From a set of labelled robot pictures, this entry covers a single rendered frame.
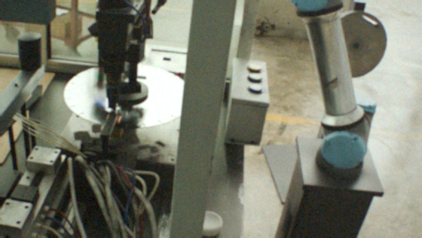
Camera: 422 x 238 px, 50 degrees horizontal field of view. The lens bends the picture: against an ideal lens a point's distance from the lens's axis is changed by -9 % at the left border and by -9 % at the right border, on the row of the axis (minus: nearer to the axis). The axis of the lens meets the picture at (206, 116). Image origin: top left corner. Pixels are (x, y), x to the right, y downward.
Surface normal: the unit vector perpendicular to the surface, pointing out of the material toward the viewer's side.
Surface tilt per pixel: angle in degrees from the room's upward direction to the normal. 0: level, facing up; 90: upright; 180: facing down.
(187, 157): 90
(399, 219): 0
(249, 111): 90
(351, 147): 97
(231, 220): 0
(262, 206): 0
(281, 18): 90
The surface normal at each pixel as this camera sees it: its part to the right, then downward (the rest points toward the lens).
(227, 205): 0.11, -0.85
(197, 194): -0.07, 0.51
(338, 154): -0.34, 0.55
